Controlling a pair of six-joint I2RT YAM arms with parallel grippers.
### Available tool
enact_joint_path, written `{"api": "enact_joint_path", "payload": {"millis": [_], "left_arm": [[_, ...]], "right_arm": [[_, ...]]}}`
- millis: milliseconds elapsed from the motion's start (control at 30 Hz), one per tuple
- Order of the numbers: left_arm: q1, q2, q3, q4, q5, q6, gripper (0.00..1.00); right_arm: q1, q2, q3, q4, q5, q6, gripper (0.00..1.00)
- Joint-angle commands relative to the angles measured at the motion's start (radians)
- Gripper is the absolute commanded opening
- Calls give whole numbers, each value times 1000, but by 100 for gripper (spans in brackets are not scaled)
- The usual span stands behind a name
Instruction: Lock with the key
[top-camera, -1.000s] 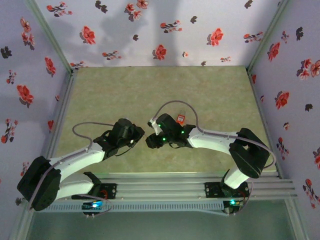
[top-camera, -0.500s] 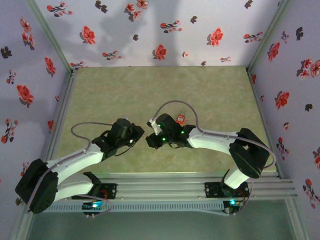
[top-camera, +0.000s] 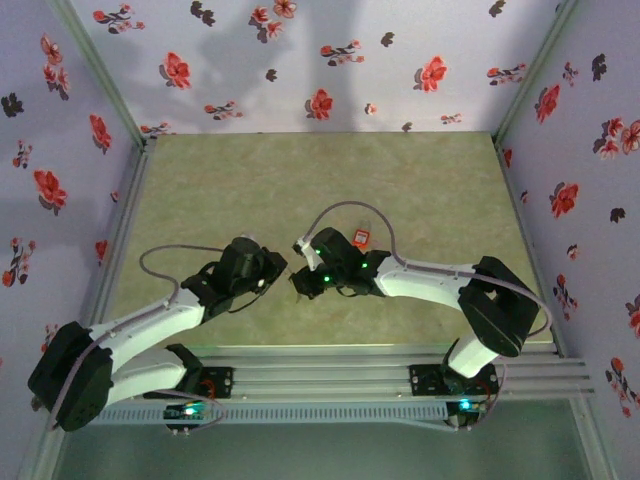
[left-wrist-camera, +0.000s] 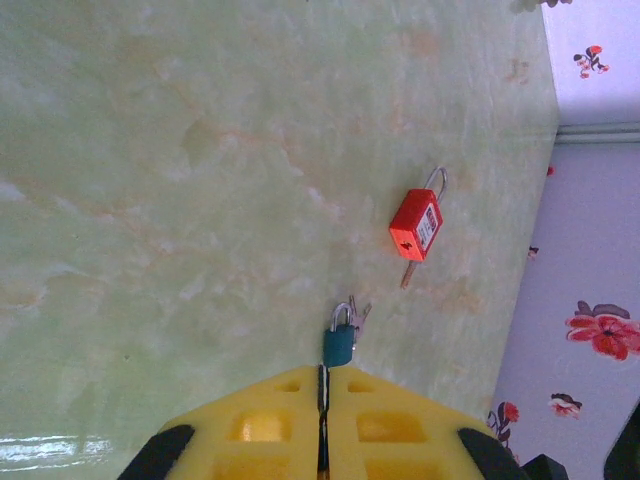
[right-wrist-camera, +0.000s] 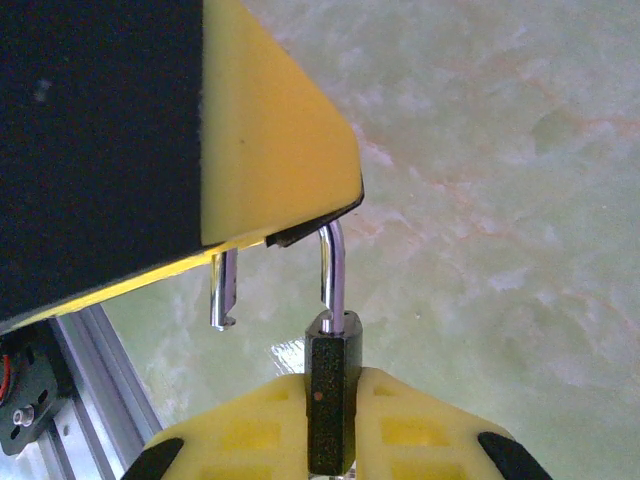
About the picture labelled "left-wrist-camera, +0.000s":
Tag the red padlock key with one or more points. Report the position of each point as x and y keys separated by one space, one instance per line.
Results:
x=409 y=274

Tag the aluminium corner post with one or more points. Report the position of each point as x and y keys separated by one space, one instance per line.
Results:
x=600 y=134

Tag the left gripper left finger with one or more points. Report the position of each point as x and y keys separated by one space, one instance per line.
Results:
x=260 y=435

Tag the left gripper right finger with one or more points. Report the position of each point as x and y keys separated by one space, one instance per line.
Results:
x=400 y=440

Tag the blue padlock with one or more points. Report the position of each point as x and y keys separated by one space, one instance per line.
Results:
x=339 y=347

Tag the red padlock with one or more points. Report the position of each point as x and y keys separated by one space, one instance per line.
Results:
x=410 y=225

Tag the blue padlock keys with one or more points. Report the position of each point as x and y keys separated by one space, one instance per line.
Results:
x=361 y=317

